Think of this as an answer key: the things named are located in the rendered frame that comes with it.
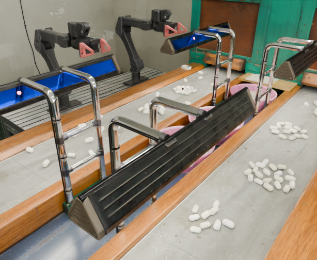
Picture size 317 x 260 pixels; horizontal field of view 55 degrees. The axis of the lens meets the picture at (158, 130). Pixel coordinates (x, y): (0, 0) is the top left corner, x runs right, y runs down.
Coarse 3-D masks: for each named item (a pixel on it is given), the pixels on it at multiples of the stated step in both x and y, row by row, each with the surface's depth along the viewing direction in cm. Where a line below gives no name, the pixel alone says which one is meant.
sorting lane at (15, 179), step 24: (144, 96) 178; (168, 96) 179; (192, 96) 179; (144, 120) 152; (48, 144) 131; (72, 144) 131; (96, 144) 132; (120, 144) 132; (0, 168) 116; (24, 168) 116; (48, 168) 116; (0, 192) 104; (24, 192) 104
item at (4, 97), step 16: (80, 64) 109; (96, 64) 114; (112, 64) 119; (32, 80) 96; (48, 80) 99; (64, 80) 103; (80, 80) 107; (96, 80) 112; (0, 96) 88; (16, 96) 91; (32, 96) 95; (0, 112) 88
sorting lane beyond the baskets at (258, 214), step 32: (256, 160) 122; (288, 160) 122; (192, 192) 105; (224, 192) 105; (256, 192) 105; (288, 192) 105; (160, 224) 92; (192, 224) 92; (256, 224) 92; (128, 256) 82; (160, 256) 82; (192, 256) 82; (224, 256) 82; (256, 256) 82
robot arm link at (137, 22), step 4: (128, 16) 206; (120, 20) 203; (124, 20) 202; (128, 20) 201; (132, 20) 199; (136, 20) 196; (140, 20) 194; (144, 20) 193; (148, 20) 193; (116, 24) 207; (120, 24) 204; (124, 24) 204; (128, 24) 202; (132, 24) 200; (136, 24) 197; (140, 24) 194; (116, 28) 208; (120, 28) 206; (140, 28) 196; (144, 28) 193; (116, 32) 210; (120, 32) 207
